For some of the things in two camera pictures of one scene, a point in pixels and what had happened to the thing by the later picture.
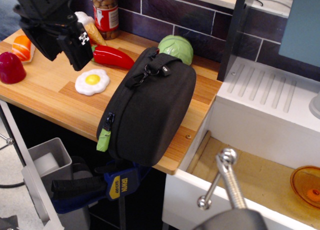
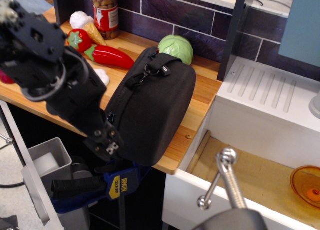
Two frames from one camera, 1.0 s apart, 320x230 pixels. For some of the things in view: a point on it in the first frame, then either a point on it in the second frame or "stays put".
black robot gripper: (48, 18) -> (80, 102)
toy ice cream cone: (95, 37) stays put
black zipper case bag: (149, 109) stays put
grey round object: (314, 106) stays put
